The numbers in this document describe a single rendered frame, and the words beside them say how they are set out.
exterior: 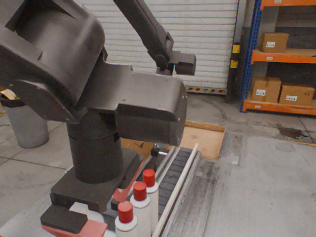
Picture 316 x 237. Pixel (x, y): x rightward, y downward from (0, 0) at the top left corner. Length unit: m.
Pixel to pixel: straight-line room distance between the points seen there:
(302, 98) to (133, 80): 3.91
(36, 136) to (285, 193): 2.62
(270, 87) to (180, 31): 1.78
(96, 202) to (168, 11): 4.32
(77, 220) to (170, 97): 0.16
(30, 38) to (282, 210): 0.94
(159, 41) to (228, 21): 3.71
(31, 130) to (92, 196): 2.79
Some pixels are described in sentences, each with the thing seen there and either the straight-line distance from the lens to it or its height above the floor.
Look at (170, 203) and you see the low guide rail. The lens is 0.80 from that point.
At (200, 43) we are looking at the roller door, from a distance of 4.43.
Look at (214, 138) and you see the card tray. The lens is 1.33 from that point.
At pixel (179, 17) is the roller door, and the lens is 4.47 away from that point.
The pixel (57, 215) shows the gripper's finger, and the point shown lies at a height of 1.28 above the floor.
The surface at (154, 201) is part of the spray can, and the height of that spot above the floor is 1.01.
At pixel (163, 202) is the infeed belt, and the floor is 0.88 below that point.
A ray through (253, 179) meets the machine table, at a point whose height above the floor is 0.83.
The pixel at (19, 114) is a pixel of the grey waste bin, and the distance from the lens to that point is 2.96.
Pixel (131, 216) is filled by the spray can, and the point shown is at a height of 1.06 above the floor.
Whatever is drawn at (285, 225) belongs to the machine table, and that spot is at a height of 0.83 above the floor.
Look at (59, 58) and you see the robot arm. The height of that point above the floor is 1.45.
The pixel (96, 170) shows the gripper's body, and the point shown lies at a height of 1.32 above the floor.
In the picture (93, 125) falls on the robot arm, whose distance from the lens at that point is 0.24.
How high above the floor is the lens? 1.48
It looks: 25 degrees down
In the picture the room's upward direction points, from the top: straight up
